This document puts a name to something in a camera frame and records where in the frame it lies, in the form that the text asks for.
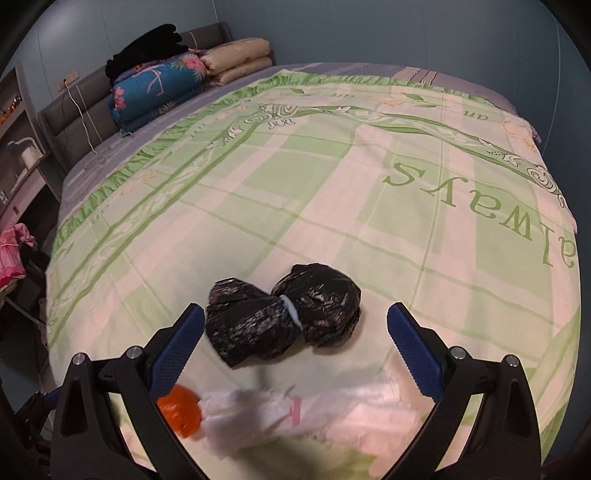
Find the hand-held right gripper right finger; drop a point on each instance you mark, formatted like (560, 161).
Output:
(413, 350)

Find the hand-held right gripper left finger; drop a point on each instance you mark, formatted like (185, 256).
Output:
(178, 346)

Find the orange noodle packet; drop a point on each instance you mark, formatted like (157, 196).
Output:
(180, 410)

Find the large black plastic bag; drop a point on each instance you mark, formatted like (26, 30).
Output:
(323, 295)

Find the white translucent plastic bag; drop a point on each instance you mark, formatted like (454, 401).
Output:
(258, 424)

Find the green printed blanket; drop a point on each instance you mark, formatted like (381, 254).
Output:
(323, 207)

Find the pink quilted cloth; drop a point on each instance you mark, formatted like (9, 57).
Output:
(11, 258)

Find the white desk lamp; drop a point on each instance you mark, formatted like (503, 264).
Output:
(28, 152)

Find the grey padded headboard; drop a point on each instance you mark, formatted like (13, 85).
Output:
(69, 115)

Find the blue floral quilt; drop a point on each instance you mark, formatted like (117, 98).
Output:
(152, 92)

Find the grey shelf unit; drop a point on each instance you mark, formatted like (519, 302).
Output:
(18, 120)

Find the beige pillow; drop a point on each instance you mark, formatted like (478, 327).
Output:
(244, 69)
(240, 50)

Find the black clothing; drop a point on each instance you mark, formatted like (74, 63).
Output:
(143, 48)

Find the wall socket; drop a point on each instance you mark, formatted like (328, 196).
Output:
(68, 80)

